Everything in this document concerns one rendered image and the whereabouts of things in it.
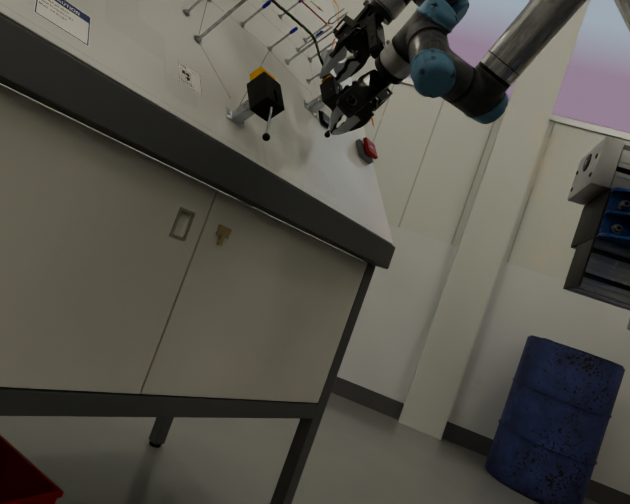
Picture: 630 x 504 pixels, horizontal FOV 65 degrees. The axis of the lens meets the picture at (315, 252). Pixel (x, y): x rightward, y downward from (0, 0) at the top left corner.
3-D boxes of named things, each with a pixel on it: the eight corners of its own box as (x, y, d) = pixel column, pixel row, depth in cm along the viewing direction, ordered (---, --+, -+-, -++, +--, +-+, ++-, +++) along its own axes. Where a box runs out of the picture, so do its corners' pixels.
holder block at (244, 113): (229, 152, 86) (272, 124, 82) (224, 99, 92) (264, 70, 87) (248, 163, 90) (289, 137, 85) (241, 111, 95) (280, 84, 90)
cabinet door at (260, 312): (320, 404, 130) (370, 264, 132) (143, 396, 88) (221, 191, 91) (313, 400, 132) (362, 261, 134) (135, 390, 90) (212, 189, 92)
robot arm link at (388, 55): (411, 70, 97) (383, 38, 96) (396, 86, 100) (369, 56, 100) (424, 61, 102) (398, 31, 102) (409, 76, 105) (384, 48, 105)
